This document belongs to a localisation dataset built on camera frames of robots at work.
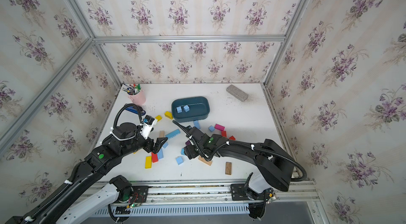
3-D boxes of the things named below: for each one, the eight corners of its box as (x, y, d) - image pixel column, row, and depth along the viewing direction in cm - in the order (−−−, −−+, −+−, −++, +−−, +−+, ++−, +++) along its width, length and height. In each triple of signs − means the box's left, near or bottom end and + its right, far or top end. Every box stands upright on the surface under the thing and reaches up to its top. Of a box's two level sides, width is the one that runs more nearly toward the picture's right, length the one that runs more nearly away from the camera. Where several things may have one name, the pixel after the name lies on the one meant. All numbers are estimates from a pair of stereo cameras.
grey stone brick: (225, 90, 119) (225, 88, 117) (231, 86, 122) (231, 83, 120) (243, 103, 111) (244, 100, 109) (249, 97, 115) (250, 95, 112)
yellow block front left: (145, 169, 83) (144, 168, 82) (146, 158, 87) (145, 156, 85) (151, 168, 84) (150, 167, 82) (152, 157, 87) (151, 155, 86)
